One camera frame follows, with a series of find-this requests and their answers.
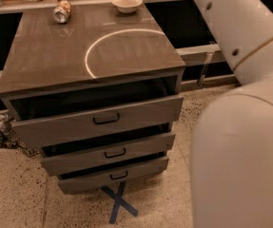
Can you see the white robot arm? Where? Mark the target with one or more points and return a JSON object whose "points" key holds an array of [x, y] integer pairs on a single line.
{"points": [[231, 153]]}

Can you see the orange silver soda can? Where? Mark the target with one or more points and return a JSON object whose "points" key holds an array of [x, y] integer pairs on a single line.
{"points": [[62, 12]]}

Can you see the grey drawer cabinet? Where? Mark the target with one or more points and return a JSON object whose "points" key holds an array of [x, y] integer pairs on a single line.
{"points": [[100, 58]]}

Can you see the middle grey drawer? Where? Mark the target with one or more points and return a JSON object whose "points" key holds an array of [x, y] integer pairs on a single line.
{"points": [[98, 156]]}

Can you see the blue tape cross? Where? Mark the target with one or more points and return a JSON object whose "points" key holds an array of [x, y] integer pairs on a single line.
{"points": [[119, 202]]}

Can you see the top grey drawer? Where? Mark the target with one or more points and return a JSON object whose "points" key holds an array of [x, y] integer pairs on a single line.
{"points": [[96, 123]]}

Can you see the white ceramic bowl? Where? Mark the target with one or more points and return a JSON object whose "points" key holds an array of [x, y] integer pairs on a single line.
{"points": [[127, 6]]}

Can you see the metal rail bracket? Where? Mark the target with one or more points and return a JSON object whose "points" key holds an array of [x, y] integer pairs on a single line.
{"points": [[207, 61]]}

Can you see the clutter pile with wire basket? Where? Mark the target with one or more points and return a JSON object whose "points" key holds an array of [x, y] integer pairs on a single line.
{"points": [[9, 138]]}

